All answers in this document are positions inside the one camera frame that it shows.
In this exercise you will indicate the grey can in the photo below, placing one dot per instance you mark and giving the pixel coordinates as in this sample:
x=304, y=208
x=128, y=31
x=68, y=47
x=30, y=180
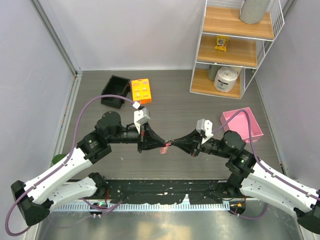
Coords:
x=212, y=72

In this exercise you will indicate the pink strap keyring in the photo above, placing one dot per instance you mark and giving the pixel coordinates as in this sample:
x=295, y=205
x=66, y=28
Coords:
x=164, y=149

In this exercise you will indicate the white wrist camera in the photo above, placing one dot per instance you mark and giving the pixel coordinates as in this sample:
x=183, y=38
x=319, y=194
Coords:
x=140, y=116
x=205, y=128

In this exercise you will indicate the orange cardboard box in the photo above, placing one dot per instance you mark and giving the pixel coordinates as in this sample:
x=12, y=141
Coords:
x=141, y=91

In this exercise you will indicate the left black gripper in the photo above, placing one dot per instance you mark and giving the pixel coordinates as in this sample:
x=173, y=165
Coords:
x=149, y=138

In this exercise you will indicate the aluminium frame rail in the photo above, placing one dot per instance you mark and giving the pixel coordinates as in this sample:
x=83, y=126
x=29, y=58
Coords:
x=50, y=21

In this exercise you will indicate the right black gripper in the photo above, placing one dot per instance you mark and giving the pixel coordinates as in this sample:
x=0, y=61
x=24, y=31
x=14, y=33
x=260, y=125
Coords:
x=190, y=143

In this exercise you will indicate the grey felt cylinder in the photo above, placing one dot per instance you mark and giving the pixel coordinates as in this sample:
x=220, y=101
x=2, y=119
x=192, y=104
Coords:
x=253, y=11

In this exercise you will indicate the green lime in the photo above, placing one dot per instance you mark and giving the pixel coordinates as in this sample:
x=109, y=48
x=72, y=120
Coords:
x=57, y=158

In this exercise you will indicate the black plastic bin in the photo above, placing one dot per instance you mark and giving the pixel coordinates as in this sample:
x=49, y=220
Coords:
x=116, y=85

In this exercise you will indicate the white paper roll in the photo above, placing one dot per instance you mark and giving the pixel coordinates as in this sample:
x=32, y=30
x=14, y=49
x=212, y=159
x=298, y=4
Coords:
x=225, y=78

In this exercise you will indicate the white slotted cable duct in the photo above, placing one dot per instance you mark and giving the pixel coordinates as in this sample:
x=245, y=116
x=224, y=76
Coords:
x=185, y=206

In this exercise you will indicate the pink plastic tray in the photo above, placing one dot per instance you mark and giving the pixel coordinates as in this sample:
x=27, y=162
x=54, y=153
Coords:
x=240, y=125

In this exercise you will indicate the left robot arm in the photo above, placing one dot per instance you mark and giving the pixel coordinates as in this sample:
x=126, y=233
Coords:
x=38, y=197

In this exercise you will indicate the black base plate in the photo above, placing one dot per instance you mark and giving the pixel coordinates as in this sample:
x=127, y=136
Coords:
x=166, y=191

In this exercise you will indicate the yellow snack packet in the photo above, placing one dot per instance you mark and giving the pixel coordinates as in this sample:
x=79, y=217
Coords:
x=221, y=43

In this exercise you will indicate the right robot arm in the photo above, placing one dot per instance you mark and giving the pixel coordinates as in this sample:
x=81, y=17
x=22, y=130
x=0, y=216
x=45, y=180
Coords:
x=252, y=177

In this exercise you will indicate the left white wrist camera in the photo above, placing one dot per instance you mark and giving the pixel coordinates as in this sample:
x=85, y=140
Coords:
x=140, y=116

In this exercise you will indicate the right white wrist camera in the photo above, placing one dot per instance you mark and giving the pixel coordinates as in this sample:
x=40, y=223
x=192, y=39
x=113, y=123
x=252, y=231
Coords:
x=205, y=128

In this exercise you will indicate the white wire wooden shelf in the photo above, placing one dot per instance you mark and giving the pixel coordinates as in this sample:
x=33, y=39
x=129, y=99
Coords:
x=247, y=47

